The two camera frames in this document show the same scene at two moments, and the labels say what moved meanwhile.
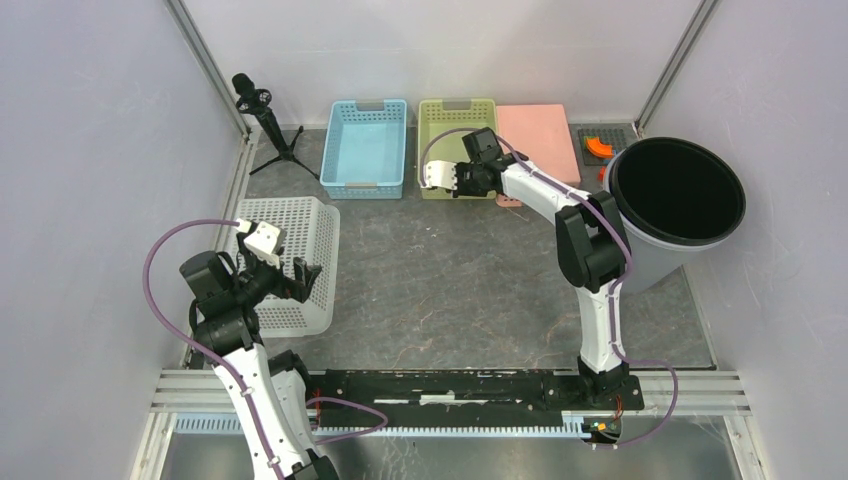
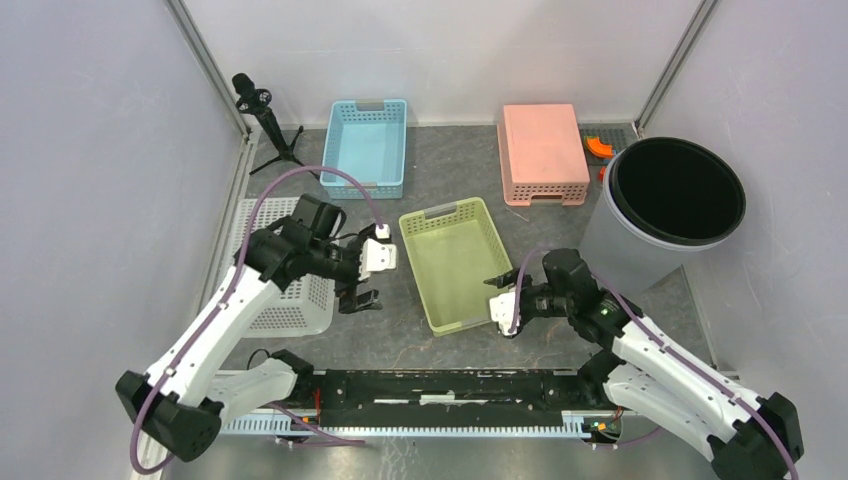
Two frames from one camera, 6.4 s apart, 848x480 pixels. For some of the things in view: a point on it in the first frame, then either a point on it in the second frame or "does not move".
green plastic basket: [442, 124] to [452, 250]
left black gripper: [298, 288] to [349, 301]
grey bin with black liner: [676, 200] does not move
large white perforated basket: [312, 234] does not move
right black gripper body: [468, 181] to [539, 302]
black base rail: [413, 398] does not move
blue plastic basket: [364, 152] does not move
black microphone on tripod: [254, 101] does not move
